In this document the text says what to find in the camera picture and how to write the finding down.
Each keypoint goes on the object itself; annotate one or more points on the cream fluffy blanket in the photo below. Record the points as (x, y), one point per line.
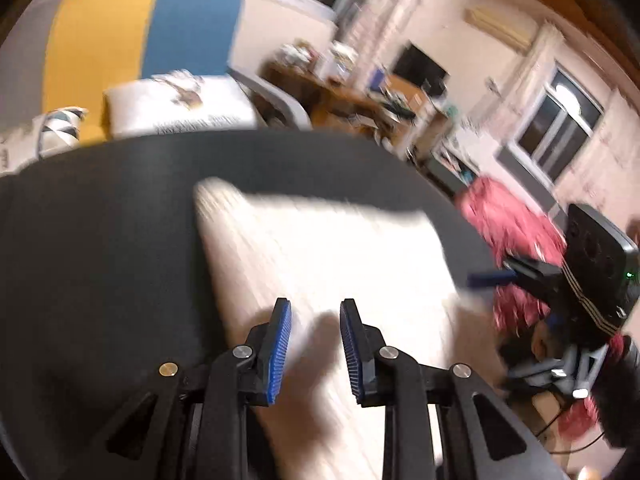
(325, 250)

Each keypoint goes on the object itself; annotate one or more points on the white deer print pillow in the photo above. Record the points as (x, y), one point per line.
(200, 110)

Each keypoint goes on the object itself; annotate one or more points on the pink fuzzy cloth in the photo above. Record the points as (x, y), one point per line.
(505, 220)

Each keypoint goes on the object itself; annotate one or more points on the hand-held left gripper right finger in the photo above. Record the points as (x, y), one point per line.
(350, 355)

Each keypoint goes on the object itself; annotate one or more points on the beige patterned curtain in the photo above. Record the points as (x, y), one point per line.
(610, 160)
(400, 15)
(525, 85)

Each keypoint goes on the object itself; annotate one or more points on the triangle pattern pillow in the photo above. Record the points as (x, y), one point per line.
(60, 127)

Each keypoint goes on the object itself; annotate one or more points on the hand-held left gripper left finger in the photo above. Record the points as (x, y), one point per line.
(280, 355)

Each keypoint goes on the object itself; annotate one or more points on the wooden desk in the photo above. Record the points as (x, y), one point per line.
(345, 105)

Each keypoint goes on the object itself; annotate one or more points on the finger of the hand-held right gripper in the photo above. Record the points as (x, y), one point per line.
(525, 272)

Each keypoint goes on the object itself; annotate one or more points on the grey yellow blue backrest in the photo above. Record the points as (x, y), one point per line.
(125, 35)

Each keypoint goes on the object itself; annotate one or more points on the light grey tubular armrest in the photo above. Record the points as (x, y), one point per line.
(280, 100)

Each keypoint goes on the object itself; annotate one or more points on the wall air conditioner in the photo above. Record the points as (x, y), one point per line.
(500, 27)

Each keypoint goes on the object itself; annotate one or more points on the white storage shelf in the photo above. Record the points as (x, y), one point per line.
(455, 160)

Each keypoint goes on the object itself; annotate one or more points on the small white-framed window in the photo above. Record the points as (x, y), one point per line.
(560, 125)

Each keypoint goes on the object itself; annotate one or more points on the person's right hand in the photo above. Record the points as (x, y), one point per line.
(545, 342)

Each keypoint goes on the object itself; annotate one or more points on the black monitor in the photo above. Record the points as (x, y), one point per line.
(420, 67)

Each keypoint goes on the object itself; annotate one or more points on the person's right forearm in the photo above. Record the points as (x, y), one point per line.
(620, 400)

